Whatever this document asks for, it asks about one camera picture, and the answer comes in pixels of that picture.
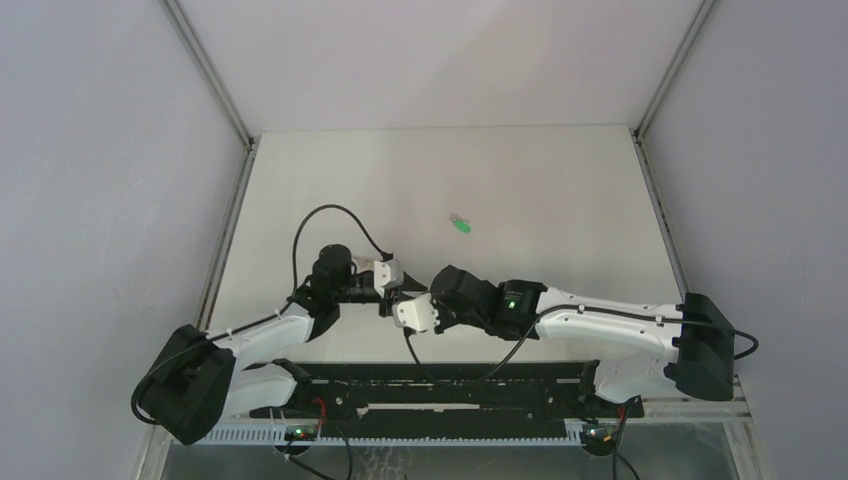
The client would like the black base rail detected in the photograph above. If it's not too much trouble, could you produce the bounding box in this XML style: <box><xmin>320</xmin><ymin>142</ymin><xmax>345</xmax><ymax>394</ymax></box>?
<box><xmin>285</xmin><ymin>362</ymin><xmax>645</xmax><ymax>441</ymax></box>

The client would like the key with green tag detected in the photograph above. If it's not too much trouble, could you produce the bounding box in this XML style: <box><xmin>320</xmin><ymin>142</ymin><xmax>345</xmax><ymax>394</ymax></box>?
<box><xmin>449</xmin><ymin>214</ymin><xmax>472</xmax><ymax>234</ymax></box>

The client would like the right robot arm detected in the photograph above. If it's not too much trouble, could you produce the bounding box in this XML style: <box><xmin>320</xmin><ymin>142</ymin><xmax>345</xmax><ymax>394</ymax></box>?
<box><xmin>430</xmin><ymin>265</ymin><xmax>743</xmax><ymax>416</ymax></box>

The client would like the camera black cable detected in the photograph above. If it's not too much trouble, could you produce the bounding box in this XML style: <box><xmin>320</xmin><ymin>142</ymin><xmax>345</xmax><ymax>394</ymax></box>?
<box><xmin>291</xmin><ymin>203</ymin><xmax>393</xmax><ymax>299</ymax></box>
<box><xmin>404</xmin><ymin>304</ymin><xmax>584</xmax><ymax>384</ymax></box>

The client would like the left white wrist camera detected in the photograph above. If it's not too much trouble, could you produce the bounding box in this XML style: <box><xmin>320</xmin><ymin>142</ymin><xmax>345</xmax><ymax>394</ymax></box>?
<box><xmin>373</xmin><ymin>259</ymin><xmax>404</xmax><ymax>298</ymax></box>

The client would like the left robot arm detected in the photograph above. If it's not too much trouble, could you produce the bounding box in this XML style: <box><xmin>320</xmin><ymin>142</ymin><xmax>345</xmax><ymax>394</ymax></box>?
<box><xmin>130</xmin><ymin>244</ymin><xmax>438</xmax><ymax>445</ymax></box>

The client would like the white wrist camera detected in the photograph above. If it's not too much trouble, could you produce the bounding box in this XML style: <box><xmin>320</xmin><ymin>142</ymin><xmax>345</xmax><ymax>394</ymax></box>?
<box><xmin>392</xmin><ymin>292</ymin><xmax>439</xmax><ymax>333</ymax></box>
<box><xmin>373</xmin><ymin>259</ymin><xmax>404</xmax><ymax>298</ymax></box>

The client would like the left camera black cable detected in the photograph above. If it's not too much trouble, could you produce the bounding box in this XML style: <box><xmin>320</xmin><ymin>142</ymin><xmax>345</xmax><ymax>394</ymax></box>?
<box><xmin>291</xmin><ymin>203</ymin><xmax>393</xmax><ymax>299</ymax></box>

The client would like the right camera black cable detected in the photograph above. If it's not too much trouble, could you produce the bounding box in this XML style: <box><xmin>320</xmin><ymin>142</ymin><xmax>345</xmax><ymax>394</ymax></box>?
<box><xmin>404</xmin><ymin>304</ymin><xmax>584</xmax><ymax>384</ymax></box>

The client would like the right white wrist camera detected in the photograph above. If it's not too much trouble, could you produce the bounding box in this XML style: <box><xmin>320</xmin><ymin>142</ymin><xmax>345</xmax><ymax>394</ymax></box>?
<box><xmin>392</xmin><ymin>292</ymin><xmax>439</xmax><ymax>333</ymax></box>

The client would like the key with yellow tag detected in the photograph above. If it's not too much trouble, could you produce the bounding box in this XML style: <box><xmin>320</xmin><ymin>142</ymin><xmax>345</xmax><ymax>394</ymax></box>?
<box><xmin>352</xmin><ymin>255</ymin><xmax>374</xmax><ymax>271</ymax></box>

